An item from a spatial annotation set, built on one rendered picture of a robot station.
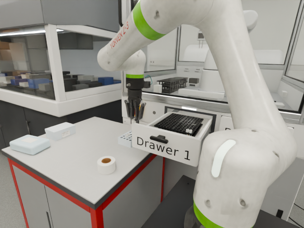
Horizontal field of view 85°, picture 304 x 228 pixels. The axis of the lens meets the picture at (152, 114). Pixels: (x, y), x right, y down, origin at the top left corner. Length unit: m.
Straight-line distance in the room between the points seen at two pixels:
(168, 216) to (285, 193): 0.71
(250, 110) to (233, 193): 0.22
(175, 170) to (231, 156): 0.84
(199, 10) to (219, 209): 0.43
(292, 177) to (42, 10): 1.52
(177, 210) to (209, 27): 0.50
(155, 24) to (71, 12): 0.92
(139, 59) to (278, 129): 0.60
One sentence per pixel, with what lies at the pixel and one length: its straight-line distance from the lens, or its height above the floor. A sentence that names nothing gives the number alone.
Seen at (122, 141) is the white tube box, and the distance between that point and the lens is 0.88.
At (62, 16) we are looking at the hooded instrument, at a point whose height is 1.42.
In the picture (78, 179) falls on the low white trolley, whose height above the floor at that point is 0.76.
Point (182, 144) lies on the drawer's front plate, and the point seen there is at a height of 0.90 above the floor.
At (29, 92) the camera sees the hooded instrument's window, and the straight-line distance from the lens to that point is 1.55.
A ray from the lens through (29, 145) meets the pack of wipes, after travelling 0.94.
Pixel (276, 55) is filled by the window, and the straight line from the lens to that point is 0.90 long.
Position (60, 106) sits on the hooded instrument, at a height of 0.87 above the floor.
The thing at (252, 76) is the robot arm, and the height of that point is 1.15.
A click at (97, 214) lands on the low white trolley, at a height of 0.70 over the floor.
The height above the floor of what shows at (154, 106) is 0.92.
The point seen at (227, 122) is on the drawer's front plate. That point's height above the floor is 0.90.
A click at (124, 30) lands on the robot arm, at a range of 0.59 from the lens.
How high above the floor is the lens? 1.19
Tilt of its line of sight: 18 degrees down
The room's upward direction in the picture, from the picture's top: 2 degrees clockwise
